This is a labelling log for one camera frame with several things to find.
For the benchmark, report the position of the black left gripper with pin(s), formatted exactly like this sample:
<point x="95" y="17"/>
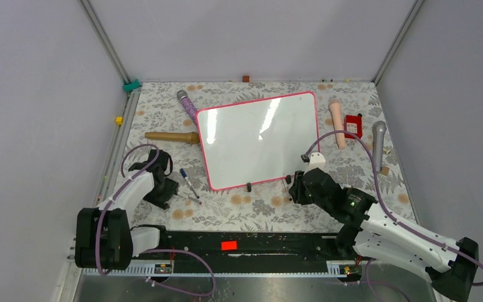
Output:
<point x="162" y="200"/>

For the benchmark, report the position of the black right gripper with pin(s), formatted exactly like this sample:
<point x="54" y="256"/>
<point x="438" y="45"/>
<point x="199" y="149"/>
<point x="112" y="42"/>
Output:
<point x="296" y="190"/>

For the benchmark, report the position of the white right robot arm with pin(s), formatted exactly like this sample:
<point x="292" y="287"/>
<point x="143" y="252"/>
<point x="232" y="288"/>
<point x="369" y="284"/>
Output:
<point x="369" y="232"/>

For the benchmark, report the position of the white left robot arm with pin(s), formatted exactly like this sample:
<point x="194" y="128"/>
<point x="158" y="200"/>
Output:
<point x="104" y="238"/>

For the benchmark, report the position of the pink framed whiteboard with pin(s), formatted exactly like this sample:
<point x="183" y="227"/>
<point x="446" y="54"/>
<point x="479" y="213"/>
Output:
<point x="257" y="141"/>

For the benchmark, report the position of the blue capped marker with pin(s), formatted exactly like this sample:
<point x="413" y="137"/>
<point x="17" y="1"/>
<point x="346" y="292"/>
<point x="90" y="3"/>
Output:
<point x="186" y="178"/>

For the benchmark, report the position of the brown wooden toy microphone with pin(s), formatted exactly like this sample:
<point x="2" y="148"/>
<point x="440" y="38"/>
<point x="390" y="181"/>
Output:
<point x="190" y="137"/>

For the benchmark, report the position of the small wooden cube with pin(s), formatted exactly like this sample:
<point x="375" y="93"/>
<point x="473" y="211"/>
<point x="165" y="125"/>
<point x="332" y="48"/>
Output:
<point x="385" y="171"/>

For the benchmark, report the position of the red box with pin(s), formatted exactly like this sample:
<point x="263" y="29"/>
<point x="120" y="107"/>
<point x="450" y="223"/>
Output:
<point x="353" y="124"/>

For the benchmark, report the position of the silver toy microphone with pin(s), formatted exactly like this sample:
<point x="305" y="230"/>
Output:
<point x="379" y="130"/>

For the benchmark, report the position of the purple patterned toy microphone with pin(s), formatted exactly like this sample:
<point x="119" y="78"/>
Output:
<point x="188" y="105"/>

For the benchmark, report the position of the teal block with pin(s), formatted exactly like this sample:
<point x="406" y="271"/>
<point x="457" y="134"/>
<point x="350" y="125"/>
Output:
<point x="130" y="87"/>

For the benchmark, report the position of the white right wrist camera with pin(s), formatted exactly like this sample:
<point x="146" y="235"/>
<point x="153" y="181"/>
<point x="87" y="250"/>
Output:
<point x="315" y="160"/>

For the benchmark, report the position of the red label on rail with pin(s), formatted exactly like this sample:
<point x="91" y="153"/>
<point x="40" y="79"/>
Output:
<point x="229" y="245"/>

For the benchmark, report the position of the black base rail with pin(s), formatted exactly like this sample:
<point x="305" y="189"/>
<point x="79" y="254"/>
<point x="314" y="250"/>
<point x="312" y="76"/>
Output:
<point x="257" y="252"/>

